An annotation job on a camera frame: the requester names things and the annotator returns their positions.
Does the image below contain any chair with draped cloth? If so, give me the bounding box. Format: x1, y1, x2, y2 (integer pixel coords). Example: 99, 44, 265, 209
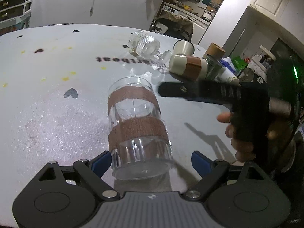
149, 11, 194, 41

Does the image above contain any clear glass with brown bands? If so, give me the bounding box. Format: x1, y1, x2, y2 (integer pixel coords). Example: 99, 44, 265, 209
107, 76, 173, 180

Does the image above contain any small cream cup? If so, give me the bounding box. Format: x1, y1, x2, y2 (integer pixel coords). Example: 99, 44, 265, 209
173, 40, 195, 56

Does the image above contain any white paper cup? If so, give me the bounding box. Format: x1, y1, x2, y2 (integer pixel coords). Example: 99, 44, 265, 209
215, 66, 240, 86

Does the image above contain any person's right hand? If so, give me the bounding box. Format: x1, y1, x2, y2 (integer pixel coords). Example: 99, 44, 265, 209
216, 112, 278, 163

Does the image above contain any cream cup with brown sleeve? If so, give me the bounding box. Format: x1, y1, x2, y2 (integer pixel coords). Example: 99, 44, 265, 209
169, 55, 208, 81

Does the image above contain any white drawer unit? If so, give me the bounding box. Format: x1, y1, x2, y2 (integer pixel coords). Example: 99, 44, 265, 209
1, 0, 32, 35

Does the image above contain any tall brown cylinder cup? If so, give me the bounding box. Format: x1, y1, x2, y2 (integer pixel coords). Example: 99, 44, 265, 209
204, 43, 226, 61

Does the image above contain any blue tissue pack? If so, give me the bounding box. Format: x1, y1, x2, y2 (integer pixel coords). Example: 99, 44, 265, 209
220, 57, 237, 74

